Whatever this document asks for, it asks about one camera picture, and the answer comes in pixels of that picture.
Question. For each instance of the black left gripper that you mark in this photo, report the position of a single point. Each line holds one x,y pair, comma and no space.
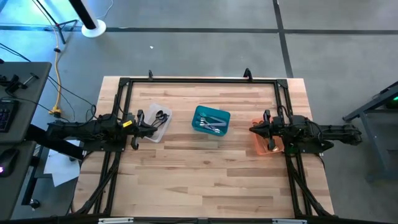
135,143

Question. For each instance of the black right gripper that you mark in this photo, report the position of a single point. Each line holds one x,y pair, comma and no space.
271,144

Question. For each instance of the clear plastic bin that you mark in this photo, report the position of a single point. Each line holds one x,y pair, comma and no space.
157,137

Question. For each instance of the orange plastic bin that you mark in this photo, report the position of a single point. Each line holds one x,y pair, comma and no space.
261,147

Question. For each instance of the black spoon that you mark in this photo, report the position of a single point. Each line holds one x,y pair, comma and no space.
159,114
163,117

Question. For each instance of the gold spoon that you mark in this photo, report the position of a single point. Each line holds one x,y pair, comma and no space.
275,149

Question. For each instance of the teal plastic bin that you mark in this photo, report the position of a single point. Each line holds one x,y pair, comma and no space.
199,112

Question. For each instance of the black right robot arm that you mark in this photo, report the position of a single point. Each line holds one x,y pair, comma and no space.
326,132

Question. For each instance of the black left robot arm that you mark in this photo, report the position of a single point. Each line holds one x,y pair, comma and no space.
77,129

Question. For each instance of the white paper sheets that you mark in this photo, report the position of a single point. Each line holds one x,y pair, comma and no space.
60,168

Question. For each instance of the black-legged operator table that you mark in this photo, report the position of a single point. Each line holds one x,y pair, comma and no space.
370,106

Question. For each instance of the black pole with white base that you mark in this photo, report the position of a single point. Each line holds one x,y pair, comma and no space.
93,31

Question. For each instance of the grey desk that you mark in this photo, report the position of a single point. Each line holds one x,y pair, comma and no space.
28,81

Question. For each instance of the black caster wheel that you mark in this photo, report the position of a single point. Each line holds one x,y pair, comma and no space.
34,204

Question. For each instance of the black tripod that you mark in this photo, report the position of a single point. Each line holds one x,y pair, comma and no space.
59,25

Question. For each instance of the black computer with green lights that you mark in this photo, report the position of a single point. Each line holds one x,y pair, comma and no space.
395,99

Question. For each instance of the black keyboard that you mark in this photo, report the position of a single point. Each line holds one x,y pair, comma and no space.
7,115

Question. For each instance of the black computer mouse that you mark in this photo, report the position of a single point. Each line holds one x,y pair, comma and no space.
7,161

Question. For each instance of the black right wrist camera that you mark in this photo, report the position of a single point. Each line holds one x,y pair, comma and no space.
279,124

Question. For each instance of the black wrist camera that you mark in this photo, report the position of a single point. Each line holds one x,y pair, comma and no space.
279,124
127,124

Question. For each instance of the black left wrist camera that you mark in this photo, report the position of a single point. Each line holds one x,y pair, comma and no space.
127,124

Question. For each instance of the black aluminium rig frame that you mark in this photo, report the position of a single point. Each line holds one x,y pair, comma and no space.
202,80

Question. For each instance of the silver metal bracket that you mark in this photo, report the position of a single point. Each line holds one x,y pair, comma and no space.
115,220
289,221

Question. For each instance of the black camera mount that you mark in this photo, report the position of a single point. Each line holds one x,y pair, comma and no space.
11,84

